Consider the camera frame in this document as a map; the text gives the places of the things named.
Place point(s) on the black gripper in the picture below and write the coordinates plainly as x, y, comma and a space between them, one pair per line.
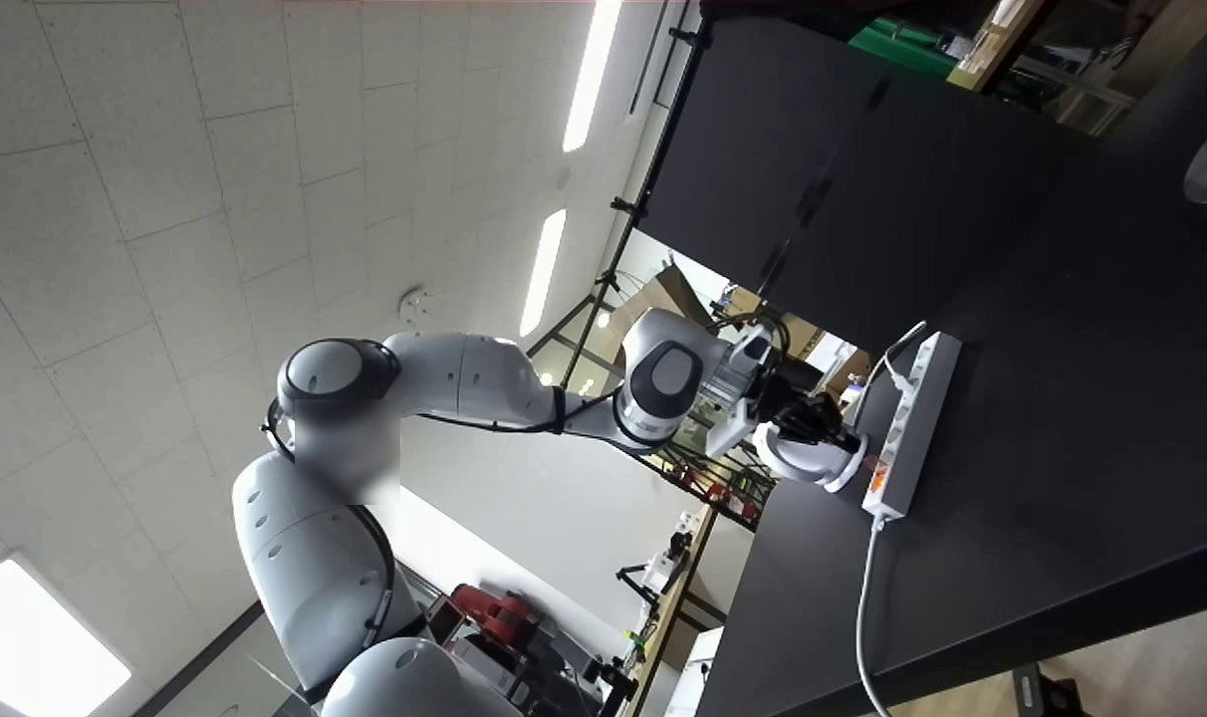
779, 384

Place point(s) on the white power strip orange switch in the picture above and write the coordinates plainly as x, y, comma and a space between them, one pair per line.
910, 427

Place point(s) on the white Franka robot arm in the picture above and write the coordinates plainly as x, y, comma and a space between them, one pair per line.
363, 440

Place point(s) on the small brown cardboard box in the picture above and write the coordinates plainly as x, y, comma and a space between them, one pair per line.
800, 332

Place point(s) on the large brown cardboard box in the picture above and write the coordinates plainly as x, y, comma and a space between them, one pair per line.
656, 297

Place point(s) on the black tripod stand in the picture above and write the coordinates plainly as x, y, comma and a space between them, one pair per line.
613, 271

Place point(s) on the black backdrop panel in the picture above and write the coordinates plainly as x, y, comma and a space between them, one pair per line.
785, 145

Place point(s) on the short ceiling light strip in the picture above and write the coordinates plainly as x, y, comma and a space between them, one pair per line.
542, 271

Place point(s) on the green box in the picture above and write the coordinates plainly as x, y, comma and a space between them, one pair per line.
901, 48

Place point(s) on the wooden yellow board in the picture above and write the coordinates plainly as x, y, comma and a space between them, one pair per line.
987, 46

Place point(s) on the long ceiling light strip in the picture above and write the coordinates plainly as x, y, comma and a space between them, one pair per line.
590, 74

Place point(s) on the square ceiling light panel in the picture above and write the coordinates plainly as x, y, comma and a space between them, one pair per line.
30, 638

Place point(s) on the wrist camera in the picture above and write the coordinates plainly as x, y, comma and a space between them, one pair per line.
753, 347

